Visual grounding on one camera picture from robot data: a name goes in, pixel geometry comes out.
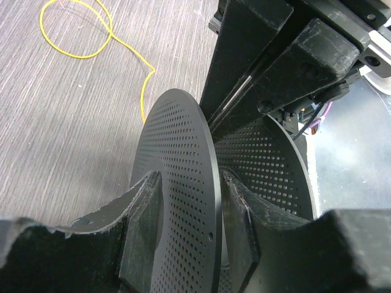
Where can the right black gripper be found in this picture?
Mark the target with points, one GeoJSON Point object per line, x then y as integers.
{"type": "Point", "coordinates": [317, 47]}

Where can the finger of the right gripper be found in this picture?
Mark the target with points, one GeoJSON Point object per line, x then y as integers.
{"type": "Point", "coordinates": [246, 29]}

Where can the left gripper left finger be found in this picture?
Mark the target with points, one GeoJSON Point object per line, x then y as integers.
{"type": "Point", "coordinates": [109, 250]}

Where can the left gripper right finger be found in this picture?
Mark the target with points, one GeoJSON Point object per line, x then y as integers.
{"type": "Point", "coordinates": [271, 250]}

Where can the grey perforated cable spool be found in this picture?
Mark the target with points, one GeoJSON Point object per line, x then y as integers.
{"type": "Point", "coordinates": [176, 142]}

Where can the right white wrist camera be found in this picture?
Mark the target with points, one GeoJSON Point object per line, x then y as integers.
{"type": "Point", "coordinates": [376, 60]}

